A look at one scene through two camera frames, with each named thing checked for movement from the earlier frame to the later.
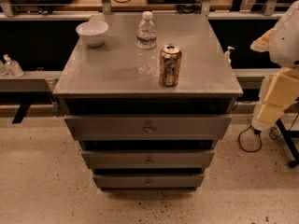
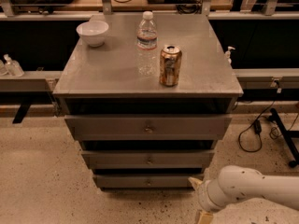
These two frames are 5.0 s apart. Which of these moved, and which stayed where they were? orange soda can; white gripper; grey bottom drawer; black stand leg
Moved: white gripper
Stayed: grey bottom drawer; orange soda can; black stand leg
